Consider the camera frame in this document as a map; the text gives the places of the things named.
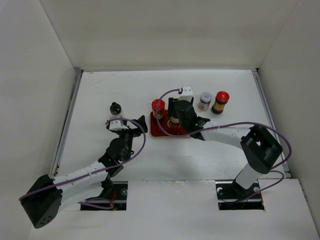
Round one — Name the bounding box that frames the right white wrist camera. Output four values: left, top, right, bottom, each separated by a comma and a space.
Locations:
178, 85, 194, 103

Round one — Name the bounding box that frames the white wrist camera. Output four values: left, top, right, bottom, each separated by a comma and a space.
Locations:
178, 85, 194, 103
108, 117, 128, 131

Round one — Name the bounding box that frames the red lid dark sauce jar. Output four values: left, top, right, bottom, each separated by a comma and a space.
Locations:
211, 91, 230, 115

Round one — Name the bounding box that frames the clear cap grinder bottle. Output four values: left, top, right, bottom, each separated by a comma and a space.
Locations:
167, 116, 180, 128

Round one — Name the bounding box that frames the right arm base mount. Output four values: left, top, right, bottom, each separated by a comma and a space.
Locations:
215, 181, 265, 211

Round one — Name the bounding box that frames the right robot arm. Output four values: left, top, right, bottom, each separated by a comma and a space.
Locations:
168, 97, 283, 198

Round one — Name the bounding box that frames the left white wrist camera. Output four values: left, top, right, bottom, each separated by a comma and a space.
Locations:
108, 117, 128, 131

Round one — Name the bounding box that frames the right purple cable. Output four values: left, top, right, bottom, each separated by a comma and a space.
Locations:
156, 86, 293, 196

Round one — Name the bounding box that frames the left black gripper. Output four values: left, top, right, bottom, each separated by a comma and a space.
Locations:
116, 115, 147, 161

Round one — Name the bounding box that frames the grey lid spice jar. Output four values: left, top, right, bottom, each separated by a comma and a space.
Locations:
198, 92, 213, 111

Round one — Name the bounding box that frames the red lacquer tray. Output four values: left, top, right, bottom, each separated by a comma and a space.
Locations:
149, 109, 198, 138

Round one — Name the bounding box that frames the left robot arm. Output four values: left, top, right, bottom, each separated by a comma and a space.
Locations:
19, 115, 148, 229

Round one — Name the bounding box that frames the black cap white bottle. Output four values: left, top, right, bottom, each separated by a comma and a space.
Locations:
109, 102, 125, 119

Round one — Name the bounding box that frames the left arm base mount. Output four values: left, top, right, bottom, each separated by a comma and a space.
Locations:
80, 180, 129, 211

